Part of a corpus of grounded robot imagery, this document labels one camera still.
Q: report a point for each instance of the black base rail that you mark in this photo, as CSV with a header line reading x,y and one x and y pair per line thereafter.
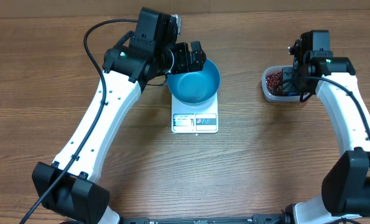
x,y
285,217

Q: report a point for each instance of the red adzuki beans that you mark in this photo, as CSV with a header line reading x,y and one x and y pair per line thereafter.
x,y
273,81

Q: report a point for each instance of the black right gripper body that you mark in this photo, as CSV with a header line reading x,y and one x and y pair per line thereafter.
x,y
301,87

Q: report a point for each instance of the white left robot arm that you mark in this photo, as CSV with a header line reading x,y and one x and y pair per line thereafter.
x,y
69,185

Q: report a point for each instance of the white digital kitchen scale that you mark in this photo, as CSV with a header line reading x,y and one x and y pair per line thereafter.
x,y
195,119

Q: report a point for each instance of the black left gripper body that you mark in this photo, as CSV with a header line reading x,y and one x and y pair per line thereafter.
x,y
171,70

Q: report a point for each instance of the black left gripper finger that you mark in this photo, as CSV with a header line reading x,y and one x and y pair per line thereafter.
x,y
198,57
184,56

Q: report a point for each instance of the clear plastic food container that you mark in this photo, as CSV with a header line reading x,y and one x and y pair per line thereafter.
x,y
272,98

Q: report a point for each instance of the teal blue bowl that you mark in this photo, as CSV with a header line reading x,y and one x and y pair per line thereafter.
x,y
196,87

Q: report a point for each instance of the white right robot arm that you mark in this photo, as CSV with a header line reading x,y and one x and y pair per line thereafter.
x,y
345,191

